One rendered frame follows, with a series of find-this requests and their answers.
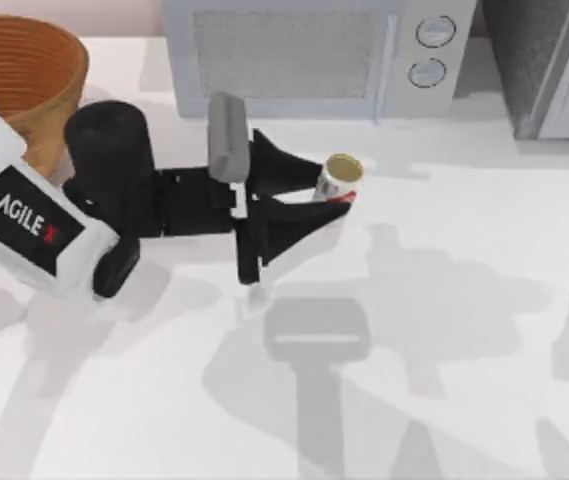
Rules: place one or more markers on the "grey cabinet with dark inside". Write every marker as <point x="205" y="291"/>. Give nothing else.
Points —
<point x="519" y="65"/>

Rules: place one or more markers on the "red and white can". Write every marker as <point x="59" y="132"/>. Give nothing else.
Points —
<point x="341" y="172"/>

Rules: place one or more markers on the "pale microwave oven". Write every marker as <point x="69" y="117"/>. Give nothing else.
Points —
<point x="314" y="55"/>

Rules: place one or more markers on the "microwave oven door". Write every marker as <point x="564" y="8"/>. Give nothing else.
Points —
<point x="279" y="55"/>

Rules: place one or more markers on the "brown woven basket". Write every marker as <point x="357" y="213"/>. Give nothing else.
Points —
<point x="39" y="75"/>

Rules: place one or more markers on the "round microwave knob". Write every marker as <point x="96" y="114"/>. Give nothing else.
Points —
<point x="436" y="30"/>
<point x="427" y="73"/>

